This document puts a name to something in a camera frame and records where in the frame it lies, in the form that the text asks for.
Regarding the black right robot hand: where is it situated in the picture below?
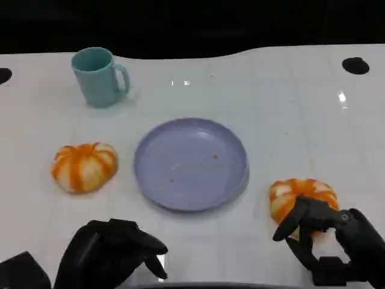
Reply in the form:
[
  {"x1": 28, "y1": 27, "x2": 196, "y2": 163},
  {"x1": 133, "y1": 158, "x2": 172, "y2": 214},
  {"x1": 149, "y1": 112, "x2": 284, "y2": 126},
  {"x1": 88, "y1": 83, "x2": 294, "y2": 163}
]
[{"x1": 272, "y1": 195, "x2": 385, "y2": 289}]

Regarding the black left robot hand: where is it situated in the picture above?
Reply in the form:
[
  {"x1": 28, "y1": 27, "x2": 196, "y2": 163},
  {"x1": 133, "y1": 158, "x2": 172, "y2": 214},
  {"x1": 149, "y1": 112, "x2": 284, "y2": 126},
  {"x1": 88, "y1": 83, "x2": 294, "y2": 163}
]
[{"x1": 53, "y1": 219, "x2": 168, "y2": 289}]

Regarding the orange and white bread roll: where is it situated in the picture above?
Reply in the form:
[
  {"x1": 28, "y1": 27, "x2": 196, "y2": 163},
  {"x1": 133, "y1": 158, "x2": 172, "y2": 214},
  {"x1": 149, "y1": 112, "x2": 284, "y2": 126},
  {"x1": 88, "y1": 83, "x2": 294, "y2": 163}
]
[
  {"x1": 269, "y1": 178, "x2": 340, "y2": 238},
  {"x1": 51, "y1": 142, "x2": 119, "y2": 194}
]

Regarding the lilac plate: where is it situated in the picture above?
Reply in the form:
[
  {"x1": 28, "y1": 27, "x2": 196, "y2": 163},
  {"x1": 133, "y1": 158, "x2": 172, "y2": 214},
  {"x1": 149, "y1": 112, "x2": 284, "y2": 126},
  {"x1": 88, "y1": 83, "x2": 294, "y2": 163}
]
[{"x1": 134, "y1": 117, "x2": 250, "y2": 213}]

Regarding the pale green mug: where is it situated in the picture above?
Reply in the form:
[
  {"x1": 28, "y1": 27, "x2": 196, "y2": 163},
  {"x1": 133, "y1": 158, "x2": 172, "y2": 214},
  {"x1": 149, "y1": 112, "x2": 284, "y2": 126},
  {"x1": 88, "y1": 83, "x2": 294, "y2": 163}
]
[{"x1": 71, "y1": 47, "x2": 131, "y2": 108}]

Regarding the black table grommet hole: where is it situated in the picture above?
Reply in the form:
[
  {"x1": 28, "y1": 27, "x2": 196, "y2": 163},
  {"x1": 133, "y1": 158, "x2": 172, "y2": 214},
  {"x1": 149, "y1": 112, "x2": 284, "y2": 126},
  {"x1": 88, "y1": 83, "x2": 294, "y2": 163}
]
[
  {"x1": 342, "y1": 57, "x2": 370, "y2": 75},
  {"x1": 0, "y1": 67, "x2": 13, "y2": 85}
]

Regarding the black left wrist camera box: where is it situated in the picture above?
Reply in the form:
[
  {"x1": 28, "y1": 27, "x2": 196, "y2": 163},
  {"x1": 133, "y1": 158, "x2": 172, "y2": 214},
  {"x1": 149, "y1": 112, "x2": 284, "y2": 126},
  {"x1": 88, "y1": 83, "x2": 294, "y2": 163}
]
[{"x1": 0, "y1": 251, "x2": 51, "y2": 289}]

